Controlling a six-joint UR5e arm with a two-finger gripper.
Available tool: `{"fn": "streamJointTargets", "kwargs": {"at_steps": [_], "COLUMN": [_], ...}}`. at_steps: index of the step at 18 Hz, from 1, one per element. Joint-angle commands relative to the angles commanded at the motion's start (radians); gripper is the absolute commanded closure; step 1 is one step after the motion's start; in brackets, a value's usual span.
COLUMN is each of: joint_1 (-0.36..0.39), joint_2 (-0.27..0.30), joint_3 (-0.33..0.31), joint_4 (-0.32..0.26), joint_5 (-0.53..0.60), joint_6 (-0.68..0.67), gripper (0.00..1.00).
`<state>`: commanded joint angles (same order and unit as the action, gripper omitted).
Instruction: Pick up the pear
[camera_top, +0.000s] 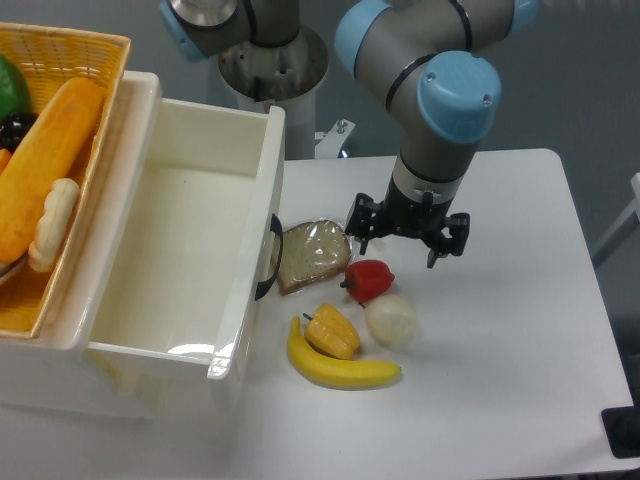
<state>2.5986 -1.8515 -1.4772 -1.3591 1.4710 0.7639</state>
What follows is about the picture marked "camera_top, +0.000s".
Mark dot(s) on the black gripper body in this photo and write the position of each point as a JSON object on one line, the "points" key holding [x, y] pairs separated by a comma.
{"points": [[399, 215]]}

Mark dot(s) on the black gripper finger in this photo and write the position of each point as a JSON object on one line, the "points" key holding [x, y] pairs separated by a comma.
{"points": [[449, 238], [363, 222]]}

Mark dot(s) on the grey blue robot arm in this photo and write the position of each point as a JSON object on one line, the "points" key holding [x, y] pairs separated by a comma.
{"points": [[420, 62]]}

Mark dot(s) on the wrapped bread slice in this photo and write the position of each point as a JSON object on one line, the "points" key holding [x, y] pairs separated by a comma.
{"points": [[311, 252]]}

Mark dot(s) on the red bell pepper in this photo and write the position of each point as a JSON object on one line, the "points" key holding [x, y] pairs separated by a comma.
{"points": [[367, 279]]}

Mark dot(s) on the yellow bell pepper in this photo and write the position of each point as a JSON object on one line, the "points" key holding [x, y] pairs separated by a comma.
{"points": [[330, 332]]}

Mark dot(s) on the yellow banana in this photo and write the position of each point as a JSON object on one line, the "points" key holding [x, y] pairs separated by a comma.
{"points": [[336, 373]]}

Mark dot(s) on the white furniture at right edge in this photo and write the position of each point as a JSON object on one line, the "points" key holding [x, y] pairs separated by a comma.
{"points": [[619, 230]]}

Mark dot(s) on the white open drawer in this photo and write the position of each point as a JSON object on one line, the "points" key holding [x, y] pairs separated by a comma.
{"points": [[178, 311]]}

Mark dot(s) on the black object at edge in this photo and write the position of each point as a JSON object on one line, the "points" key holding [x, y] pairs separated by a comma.
{"points": [[622, 431]]}

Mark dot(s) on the pale croissant pastry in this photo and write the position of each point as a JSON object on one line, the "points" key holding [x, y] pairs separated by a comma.
{"points": [[52, 225]]}

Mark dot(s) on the orange baguette loaf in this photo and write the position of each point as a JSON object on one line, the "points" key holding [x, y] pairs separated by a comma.
{"points": [[46, 154]]}

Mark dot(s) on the yellow wicker basket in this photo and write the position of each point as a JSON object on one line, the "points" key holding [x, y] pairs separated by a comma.
{"points": [[72, 77]]}

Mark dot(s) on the white cabinet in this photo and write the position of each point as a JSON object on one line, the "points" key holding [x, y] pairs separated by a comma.
{"points": [[54, 371]]}

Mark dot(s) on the dark grape bunch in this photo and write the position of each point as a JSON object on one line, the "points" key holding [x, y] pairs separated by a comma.
{"points": [[14, 128]]}

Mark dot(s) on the green pepper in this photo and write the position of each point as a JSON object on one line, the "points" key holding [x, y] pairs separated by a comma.
{"points": [[14, 93]]}

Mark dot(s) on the metal bracket with bolt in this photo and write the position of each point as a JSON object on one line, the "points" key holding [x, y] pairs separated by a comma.
{"points": [[334, 143]]}

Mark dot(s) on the black drawer handle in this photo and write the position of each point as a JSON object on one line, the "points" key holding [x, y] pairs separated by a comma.
{"points": [[267, 265]]}

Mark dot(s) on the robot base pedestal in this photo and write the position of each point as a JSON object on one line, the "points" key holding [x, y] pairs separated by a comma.
{"points": [[288, 77]]}

